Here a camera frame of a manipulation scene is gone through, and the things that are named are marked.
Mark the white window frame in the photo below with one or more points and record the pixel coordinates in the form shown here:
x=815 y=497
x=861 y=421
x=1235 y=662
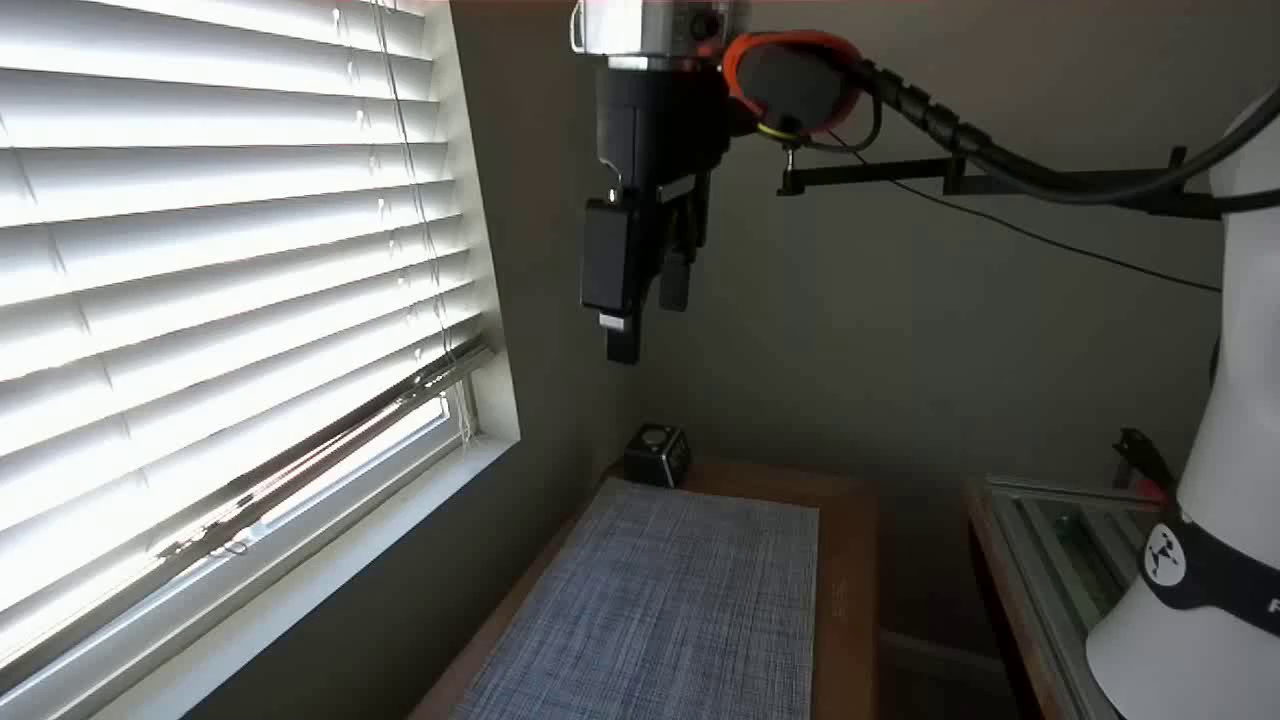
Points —
x=334 y=522

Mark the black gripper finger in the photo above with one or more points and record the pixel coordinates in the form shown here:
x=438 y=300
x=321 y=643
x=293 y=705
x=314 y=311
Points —
x=616 y=267
x=676 y=261

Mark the small black box device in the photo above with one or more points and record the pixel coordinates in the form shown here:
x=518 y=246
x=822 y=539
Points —
x=656 y=455

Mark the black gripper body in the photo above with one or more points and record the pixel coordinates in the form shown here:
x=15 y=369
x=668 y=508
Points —
x=653 y=122

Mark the metal framed side table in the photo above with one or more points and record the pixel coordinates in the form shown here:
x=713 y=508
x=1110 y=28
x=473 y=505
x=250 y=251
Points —
x=1054 y=560

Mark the grey woven placemat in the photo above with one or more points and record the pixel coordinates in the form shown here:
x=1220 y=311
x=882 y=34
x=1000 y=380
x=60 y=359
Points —
x=662 y=604

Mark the brown wooden table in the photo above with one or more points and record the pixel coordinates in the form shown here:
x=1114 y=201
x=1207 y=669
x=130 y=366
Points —
x=842 y=600

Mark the white window blinds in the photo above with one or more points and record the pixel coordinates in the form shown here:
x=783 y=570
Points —
x=215 y=267

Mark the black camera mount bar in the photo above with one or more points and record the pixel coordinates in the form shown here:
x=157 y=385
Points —
x=893 y=168

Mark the black red clamp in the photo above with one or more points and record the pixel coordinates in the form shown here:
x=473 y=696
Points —
x=1140 y=461

